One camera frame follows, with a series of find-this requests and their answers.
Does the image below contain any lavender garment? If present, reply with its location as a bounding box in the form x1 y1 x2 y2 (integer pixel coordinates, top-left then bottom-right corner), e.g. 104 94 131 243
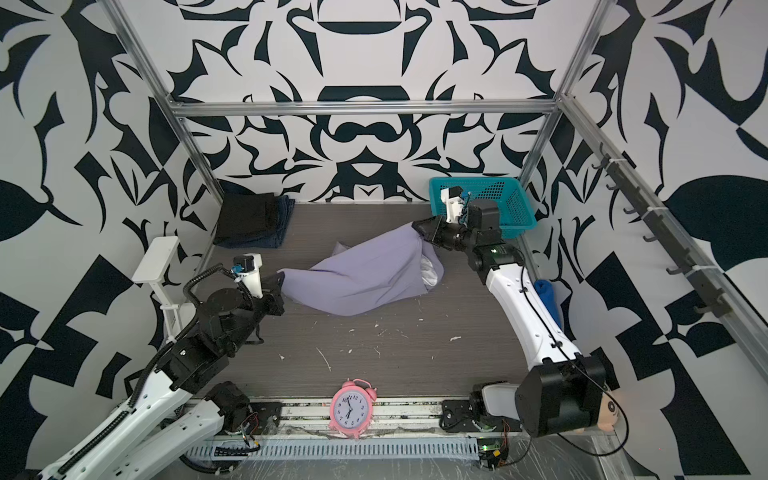
282 223 444 316

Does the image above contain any dark blue denim skirt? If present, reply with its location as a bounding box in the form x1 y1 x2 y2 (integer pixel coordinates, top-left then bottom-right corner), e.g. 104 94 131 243
213 196 295 249

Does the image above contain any black garment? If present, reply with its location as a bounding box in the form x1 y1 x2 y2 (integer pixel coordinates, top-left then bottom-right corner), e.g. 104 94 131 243
214 192 279 245

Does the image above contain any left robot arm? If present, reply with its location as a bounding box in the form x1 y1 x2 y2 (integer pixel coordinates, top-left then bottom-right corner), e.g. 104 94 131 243
21 266 285 479

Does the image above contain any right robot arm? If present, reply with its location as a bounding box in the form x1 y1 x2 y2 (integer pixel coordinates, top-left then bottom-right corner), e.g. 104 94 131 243
412 199 606 437

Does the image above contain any teal plastic basket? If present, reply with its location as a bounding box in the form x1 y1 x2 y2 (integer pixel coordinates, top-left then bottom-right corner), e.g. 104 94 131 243
428 176 537 240

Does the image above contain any bright blue cloth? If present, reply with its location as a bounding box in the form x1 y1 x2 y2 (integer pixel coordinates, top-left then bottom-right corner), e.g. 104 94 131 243
534 279 563 328

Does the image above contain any white box on stand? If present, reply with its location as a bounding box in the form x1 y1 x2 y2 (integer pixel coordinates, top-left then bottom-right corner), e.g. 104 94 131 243
132 236 195 341

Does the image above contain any pink alarm clock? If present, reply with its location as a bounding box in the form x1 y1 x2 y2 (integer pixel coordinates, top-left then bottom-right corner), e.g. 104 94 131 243
328 379 377 440

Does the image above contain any small green circuit board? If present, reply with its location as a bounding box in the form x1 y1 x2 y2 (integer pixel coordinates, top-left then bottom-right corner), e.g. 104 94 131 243
477 437 509 470

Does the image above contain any pink plush pig toy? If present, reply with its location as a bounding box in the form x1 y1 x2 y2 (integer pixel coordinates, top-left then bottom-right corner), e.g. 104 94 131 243
597 393 620 433

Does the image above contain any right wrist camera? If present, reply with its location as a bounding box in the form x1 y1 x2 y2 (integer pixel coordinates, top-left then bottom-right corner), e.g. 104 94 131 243
440 186 464 224

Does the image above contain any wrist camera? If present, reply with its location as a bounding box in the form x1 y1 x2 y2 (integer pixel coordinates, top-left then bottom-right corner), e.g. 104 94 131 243
440 186 464 224
232 253 263 299

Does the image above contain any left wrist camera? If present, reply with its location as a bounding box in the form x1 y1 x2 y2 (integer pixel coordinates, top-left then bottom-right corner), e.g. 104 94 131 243
232 253 263 299

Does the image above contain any black corrugated cable hose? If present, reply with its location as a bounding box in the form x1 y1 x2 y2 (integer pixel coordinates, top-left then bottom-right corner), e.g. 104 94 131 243
35 262 259 480

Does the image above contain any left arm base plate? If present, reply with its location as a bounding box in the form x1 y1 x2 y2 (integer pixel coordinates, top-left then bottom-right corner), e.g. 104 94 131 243
242 401 284 435

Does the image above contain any black coat hook rail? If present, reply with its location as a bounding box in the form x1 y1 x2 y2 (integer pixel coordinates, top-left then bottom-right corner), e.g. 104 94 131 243
594 143 735 318

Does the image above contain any white slotted cable duct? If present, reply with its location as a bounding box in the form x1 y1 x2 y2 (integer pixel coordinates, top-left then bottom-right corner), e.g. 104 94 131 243
186 437 482 462

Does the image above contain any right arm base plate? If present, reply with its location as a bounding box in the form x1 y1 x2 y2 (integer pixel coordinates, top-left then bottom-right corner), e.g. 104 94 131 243
438 397 517 433

